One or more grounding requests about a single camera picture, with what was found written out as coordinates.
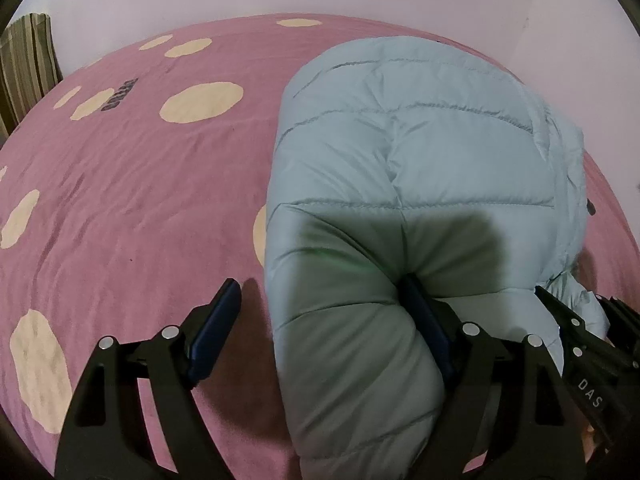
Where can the pink bedsheet with cream dots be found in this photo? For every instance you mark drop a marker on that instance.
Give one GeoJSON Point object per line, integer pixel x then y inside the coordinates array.
{"type": "Point", "coordinates": [125, 200]}

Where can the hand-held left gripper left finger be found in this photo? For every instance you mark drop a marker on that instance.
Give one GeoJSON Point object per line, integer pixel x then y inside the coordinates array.
{"type": "Point", "coordinates": [220, 322]}

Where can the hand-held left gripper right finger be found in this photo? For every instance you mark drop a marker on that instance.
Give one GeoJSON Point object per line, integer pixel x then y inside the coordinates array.
{"type": "Point", "coordinates": [426, 312]}

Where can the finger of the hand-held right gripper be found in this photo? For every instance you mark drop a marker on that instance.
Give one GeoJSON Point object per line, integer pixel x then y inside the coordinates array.
{"type": "Point", "coordinates": [620, 315]}
{"type": "Point", "coordinates": [560, 310]}

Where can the person's right hand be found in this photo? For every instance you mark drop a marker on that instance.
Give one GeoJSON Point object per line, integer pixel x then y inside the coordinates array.
{"type": "Point", "coordinates": [594, 441]}

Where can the striped cushion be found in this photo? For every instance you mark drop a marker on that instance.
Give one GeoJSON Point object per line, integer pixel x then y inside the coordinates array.
{"type": "Point", "coordinates": [27, 60]}

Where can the light blue puffer jacket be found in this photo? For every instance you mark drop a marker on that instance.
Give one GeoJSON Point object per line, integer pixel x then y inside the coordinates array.
{"type": "Point", "coordinates": [400, 185]}

